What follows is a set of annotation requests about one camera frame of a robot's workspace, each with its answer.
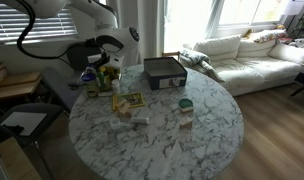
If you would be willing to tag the dark grey chair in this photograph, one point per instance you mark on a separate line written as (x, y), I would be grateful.
(78, 56)

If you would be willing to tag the blue lid container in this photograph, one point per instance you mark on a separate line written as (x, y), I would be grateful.
(89, 80)

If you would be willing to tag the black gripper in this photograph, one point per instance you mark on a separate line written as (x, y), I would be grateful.
(107, 60)

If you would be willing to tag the wooden block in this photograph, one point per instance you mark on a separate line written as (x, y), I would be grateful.
(121, 103)
(124, 110)
(187, 109)
(186, 123)

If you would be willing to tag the dark blue open box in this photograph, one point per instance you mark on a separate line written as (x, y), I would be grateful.
(164, 72)

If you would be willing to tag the white pill bottle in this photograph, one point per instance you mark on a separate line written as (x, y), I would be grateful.
(116, 86)

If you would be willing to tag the wooden side table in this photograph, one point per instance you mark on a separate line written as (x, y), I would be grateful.
(19, 85)

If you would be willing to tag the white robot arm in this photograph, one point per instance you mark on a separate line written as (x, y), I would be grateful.
(96, 20)

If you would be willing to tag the white sofa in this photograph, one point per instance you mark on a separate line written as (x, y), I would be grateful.
(243, 66)

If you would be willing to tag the white measuring cup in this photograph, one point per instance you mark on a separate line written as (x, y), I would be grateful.
(116, 124)

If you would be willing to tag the green glass bottle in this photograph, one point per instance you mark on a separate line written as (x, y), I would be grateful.
(101, 77)

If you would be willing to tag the yellow picture book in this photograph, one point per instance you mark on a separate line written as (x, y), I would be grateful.
(135, 99)

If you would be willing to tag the wooden block on book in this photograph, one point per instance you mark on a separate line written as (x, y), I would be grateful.
(121, 103)

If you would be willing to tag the green round lid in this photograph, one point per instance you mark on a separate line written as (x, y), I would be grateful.
(183, 103)

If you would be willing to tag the clear plastic box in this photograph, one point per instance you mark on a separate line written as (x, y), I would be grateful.
(90, 70)

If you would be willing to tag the white tube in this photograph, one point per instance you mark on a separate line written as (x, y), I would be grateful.
(140, 120)

